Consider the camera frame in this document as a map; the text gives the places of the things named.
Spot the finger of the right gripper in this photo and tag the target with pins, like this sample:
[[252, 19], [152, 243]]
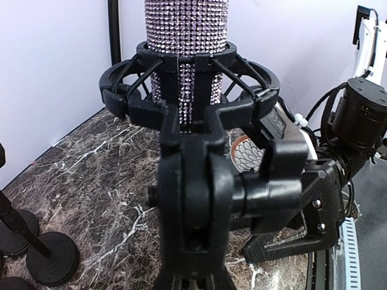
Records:
[[318, 235]]

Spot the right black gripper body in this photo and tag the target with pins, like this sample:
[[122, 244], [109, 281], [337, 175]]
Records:
[[321, 204]]

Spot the black tripod mic stand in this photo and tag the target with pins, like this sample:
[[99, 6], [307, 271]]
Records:
[[197, 192]]

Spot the black stand of purple microphone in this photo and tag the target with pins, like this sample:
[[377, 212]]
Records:
[[52, 258]]

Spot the glitter silver microphone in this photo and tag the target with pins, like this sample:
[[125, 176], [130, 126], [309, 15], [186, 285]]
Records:
[[187, 28]]

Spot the black stand of beige microphone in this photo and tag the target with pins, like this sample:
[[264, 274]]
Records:
[[12, 243]]

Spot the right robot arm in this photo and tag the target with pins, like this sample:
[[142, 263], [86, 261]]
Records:
[[352, 126]]

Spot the flower pattern plate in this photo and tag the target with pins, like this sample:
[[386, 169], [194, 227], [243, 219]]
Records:
[[245, 155]]

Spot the white cable duct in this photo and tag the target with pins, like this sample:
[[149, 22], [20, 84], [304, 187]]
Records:
[[351, 252]]

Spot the right black frame post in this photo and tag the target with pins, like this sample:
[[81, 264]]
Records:
[[114, 31]]

